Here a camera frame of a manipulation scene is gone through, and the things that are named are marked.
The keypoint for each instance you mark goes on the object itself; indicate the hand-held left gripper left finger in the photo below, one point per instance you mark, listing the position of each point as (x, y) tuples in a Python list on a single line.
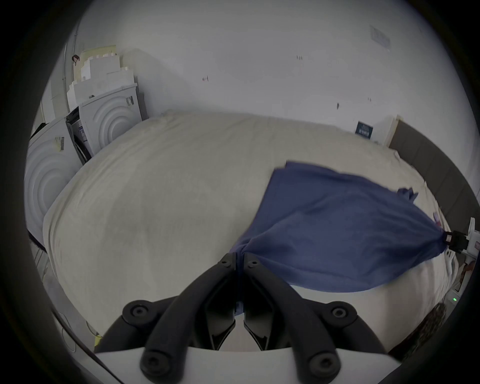
[(176, 322)]

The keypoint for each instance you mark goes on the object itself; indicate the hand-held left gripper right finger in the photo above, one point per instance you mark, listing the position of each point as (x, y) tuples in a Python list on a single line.
[(296, 322)]

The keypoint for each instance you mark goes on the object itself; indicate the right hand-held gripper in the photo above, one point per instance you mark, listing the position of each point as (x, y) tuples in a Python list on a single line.
[(473, 240)]

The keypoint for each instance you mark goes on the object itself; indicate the dark blue shirt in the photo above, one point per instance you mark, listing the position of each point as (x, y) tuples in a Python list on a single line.
[(337, 232)]

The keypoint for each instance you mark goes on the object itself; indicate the person's right hand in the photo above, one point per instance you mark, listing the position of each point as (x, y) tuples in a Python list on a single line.
[(468, 270)]

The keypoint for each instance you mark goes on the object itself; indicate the dark grey padded headboard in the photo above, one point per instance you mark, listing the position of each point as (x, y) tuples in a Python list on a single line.
[(438, 165)]

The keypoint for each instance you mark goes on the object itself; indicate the white carton with blue label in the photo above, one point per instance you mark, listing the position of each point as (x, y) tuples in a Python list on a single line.
[(382, 131)]

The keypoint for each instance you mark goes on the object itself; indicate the stack of white foam packing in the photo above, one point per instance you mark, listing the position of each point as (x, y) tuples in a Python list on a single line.
[(101, 75)]

